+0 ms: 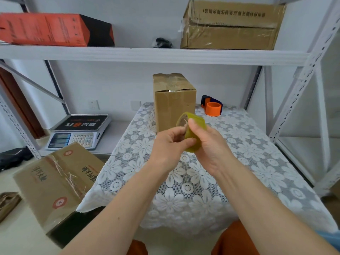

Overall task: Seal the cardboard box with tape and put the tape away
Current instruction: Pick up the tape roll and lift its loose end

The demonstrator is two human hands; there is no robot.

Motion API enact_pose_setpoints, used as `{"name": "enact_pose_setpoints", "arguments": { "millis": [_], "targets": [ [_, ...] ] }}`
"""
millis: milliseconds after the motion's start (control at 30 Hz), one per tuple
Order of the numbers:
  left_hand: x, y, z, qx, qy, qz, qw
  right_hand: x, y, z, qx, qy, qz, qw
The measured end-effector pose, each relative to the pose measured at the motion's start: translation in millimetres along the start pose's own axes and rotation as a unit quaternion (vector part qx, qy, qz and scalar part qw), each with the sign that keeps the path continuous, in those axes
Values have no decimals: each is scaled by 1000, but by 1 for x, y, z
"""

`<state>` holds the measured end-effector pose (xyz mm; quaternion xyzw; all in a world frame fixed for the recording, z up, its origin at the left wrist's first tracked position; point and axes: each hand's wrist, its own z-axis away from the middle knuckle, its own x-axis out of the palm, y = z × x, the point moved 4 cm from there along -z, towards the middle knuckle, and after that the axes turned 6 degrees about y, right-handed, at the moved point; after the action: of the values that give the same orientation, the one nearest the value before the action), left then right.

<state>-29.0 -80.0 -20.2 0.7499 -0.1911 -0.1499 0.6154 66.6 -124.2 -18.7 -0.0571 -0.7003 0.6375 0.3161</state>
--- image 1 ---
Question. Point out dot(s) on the black item in plastic bag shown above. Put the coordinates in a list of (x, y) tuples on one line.
[(162, 43)]

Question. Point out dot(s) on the brown paper bag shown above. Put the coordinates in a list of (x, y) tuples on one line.
[(9, 205)]

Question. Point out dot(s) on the person's right hand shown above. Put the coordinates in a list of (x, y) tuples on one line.
[(212, 151)]

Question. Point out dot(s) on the printed brown cardboard box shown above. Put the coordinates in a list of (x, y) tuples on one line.
[(47, 183)]

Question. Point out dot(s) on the person's right forearm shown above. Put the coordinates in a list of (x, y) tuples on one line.
[(265, 215)]

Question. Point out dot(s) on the electronic weighing scale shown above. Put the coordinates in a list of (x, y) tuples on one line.
[(79, 123)]

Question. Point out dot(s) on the orange tape dispenser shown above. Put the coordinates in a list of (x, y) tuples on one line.
[(213, 108)]

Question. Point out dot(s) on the person's left hand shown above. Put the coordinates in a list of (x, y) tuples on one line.
[(167, 148)]

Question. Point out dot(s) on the large brown cardboard box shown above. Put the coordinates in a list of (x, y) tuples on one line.
[(228, 37)]

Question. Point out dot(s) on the yellow tape roll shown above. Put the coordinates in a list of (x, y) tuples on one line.
[(198, 122)]

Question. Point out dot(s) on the orange and black carton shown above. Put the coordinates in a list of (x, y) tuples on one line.
[(42, 30)]

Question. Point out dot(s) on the white wall socket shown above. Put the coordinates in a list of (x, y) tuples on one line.
[(93, 104)]

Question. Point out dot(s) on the white floral lace tablecloth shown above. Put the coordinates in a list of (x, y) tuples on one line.
[(265, 161)]

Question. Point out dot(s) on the brown wooden door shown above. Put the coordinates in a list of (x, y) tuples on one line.
[(21, 108)]

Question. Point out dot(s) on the person's left forearm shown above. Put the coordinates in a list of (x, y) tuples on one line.
[(122, 209)]

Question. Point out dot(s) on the black bag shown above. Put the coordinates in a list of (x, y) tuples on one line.
[(13, 157)]

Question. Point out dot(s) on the blue cloth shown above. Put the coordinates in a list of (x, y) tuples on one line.
[(329, 239)]

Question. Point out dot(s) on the small brown cardboard box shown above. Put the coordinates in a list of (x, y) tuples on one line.
[(172, 108)]

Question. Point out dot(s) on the person's orange trousers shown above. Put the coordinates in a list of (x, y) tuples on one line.
[(233, 241)]

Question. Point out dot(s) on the white metal shelving rack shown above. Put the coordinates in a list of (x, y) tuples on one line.
[(159, 55), (305, 151)]

